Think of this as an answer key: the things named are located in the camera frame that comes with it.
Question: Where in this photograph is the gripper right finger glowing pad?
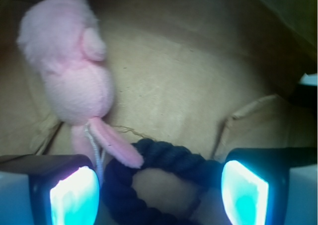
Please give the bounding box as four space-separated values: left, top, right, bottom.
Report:
221 148 318 225

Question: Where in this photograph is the dark blue twisted rope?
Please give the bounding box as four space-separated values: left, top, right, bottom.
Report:
102 138 226 225

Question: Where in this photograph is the brown paper bag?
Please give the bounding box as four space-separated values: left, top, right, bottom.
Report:
0 0 318 225

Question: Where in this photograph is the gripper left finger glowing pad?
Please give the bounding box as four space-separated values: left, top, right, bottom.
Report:
0 154 100 225

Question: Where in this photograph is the pink plush bunny toy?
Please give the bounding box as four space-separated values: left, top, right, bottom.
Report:
17 0 143 168

